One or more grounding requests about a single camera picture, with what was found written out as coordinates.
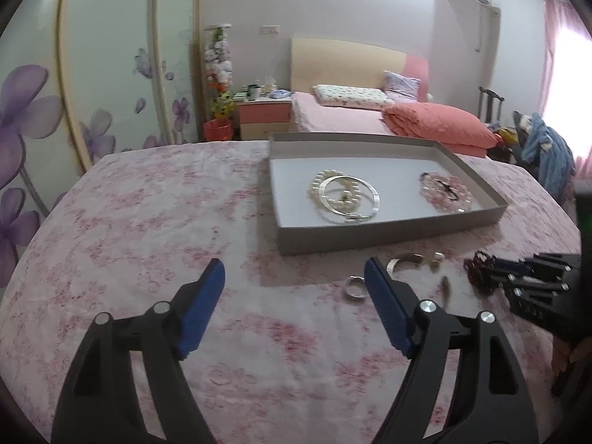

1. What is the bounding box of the thin silver bangle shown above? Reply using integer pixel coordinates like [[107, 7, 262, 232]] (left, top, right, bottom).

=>
[[322, 176, 381, 224]]

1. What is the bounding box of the blue fleece garment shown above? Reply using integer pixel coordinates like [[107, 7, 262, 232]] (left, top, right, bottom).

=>
[[520, 112, 577, 201]]

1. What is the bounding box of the grey cardboard tray box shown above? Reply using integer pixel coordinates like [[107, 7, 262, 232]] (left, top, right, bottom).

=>
[[268, 132, 509, 256]]

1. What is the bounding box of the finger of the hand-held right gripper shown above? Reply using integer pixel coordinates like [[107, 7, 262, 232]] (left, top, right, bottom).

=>
[[485, 252, 584, 273], [488, 271, 575, 322]]

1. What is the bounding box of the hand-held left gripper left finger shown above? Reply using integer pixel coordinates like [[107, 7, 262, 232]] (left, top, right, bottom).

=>
[[50, 258, 227, 444]]

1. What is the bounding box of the dark red bead bracelet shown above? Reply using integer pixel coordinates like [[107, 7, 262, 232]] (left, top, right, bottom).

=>
[[464, 250, 498, 295]]

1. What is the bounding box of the pink nightstand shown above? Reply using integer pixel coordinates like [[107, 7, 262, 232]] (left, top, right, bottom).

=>
[[233, 95, 293, 140]]

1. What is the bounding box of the white pearl necklace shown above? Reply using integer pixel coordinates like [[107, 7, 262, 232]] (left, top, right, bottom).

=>
[[307, 169, 366, 214]]

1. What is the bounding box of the flat patterned pillow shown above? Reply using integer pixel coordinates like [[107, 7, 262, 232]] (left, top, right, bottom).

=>
[[313, 84, 394, 111]]

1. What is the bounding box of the pink curtain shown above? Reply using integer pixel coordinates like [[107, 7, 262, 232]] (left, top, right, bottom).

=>
[[538, 0, 592, 122]]

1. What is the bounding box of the dark wooden chair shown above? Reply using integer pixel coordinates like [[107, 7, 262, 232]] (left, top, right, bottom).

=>
[[478, 87, 505, 124]]

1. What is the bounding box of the folded pink quilt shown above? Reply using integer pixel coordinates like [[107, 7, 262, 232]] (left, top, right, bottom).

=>
[[381, 103, 501, 156]]

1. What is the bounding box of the pink floral tablecloth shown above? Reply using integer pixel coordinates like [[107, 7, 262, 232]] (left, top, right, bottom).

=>
[[0, 140, 584, 444]]

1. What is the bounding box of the silver ring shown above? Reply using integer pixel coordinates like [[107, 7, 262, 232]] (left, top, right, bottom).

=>
[[343, 275, 371, 300]]

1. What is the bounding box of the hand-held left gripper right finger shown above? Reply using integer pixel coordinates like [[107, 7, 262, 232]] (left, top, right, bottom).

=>
[[364, 255, 540, 444]]

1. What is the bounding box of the wide silver cuff bracelet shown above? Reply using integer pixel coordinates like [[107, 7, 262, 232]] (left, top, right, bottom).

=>
[[386, 252, 424, 279]]

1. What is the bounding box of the pink flower bead bracelet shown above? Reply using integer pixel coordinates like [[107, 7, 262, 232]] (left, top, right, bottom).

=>
[[418, 171, 474, 214]]

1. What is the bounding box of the flower print sliding wardrobe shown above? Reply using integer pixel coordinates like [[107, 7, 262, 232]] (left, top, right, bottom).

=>
[[0, 0, 205, 260]]

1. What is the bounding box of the red flower pot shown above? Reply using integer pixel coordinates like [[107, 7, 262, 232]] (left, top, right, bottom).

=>
[[202, 119, 234, 142]]

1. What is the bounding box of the small purple floral pillow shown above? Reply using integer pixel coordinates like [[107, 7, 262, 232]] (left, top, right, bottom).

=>
[[381, 71, 422, 101]]

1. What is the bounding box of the pink bed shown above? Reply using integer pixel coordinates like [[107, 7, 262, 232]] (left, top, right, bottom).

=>
[[289, 91, 492, 158]]

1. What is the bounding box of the black bead bracelet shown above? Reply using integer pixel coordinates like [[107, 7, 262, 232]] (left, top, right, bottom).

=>
[[418, 172, 461, 198]]

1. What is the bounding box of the plush toy stack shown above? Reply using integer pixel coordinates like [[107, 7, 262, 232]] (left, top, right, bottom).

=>
[[203, 24, 237, 121]]

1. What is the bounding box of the beige and pink headboard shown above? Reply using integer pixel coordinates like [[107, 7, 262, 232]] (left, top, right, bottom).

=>
[[290, 37, 430, 103]]

